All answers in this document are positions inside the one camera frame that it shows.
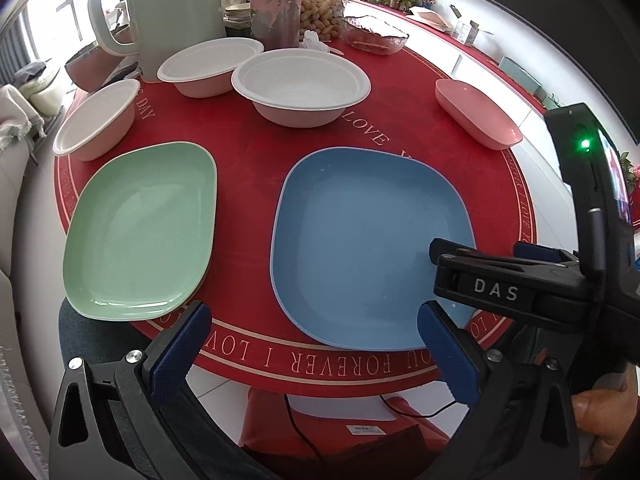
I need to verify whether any white bowl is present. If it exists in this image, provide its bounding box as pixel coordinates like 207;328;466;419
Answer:
157;37;265;98
231;48;371;128
52;79;142;162

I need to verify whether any person's right hand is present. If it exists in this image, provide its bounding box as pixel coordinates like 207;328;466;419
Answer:
571;367;640;473

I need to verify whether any potted flower plant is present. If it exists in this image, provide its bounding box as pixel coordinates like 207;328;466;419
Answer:
620;152;640;196

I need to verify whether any red stool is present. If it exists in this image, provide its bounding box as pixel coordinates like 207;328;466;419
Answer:
240;387;451;461

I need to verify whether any green plate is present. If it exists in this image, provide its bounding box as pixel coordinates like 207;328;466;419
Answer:
62;141;218;322

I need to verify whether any round red table mat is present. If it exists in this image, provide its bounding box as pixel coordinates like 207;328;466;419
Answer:
54;35;537;390

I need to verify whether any crumpled white tissue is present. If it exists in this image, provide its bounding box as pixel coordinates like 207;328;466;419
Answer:
300;30;331;52

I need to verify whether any clear jar of peanuts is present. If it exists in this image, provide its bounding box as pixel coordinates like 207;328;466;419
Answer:
300;0;353;43

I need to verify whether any small white box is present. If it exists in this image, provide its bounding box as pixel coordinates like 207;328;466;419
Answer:
452;20;482;45

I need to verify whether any blue plate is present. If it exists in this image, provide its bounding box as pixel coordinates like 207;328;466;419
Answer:
270;146;477;352

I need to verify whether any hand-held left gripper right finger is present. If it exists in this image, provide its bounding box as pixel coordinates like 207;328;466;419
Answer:
417;300;581;480

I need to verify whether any pink steel-lined bowl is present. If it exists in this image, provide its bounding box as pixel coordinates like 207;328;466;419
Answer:
64;42;141;93

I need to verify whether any glass bowl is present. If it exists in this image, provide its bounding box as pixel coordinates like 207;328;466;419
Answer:
342;15;410;55

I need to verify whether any brown envelope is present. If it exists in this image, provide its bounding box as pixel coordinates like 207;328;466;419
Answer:
405;7;453;31

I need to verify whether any cream cushion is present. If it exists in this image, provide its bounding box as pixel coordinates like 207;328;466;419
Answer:
19;66;67;117

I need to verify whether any white sofa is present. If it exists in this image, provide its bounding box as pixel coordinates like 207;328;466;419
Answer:
0;135;66;461

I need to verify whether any pink plate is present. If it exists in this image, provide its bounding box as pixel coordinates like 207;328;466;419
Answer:
435;78;524;151

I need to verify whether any pale green kettle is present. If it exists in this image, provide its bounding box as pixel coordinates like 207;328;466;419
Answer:
87;0;226;83

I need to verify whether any pink water bottle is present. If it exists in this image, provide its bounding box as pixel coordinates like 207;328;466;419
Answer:
250;0;306;51

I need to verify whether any grey curtain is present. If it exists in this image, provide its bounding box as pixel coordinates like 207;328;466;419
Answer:
0;15;37;86

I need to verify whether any fringed white blanket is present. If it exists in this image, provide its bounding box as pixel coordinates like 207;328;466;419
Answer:
0;82;47;147

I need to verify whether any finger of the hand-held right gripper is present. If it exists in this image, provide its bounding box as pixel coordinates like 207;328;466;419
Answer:
429;238;602;341
512;241;583;268

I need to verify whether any dark teal chair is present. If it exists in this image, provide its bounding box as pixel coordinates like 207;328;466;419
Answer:
58;297;151;363

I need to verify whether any teal box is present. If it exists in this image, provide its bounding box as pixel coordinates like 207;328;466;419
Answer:
498;56;543;96

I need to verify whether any black cable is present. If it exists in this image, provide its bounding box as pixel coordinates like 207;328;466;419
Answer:
283;392;323;458
378;392;473;418

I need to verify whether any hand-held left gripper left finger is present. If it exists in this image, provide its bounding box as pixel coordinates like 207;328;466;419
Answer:
48;301;261;480

